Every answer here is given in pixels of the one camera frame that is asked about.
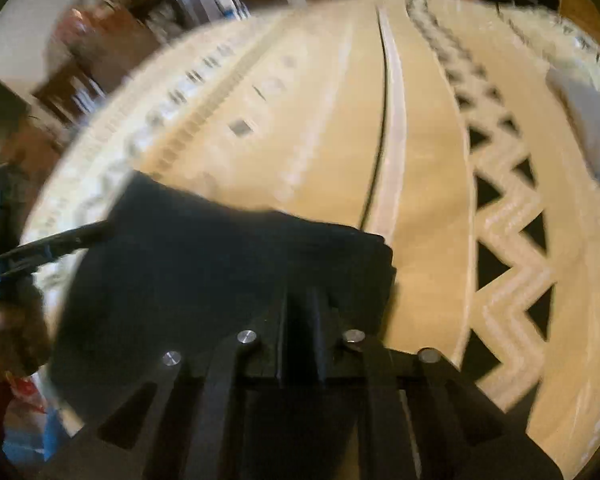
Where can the yellow patterned blanket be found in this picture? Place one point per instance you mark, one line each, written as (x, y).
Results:
(330, 135)

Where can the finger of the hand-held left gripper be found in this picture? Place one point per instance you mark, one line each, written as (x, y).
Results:
(55, 246)

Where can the grey folded cloth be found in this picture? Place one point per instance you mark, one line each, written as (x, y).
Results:
(590, 120)

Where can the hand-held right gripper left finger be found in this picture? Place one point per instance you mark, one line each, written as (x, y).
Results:
(265, 355)

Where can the brown wooden furniture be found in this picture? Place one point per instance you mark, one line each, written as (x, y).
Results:
(105, 45)

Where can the dark blue denim pants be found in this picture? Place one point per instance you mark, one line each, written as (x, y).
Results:
(205, 270)

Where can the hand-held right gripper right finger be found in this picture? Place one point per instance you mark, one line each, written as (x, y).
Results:
(330, 355)

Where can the red and blue bag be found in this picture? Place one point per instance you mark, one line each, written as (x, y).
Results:
(30, 415)

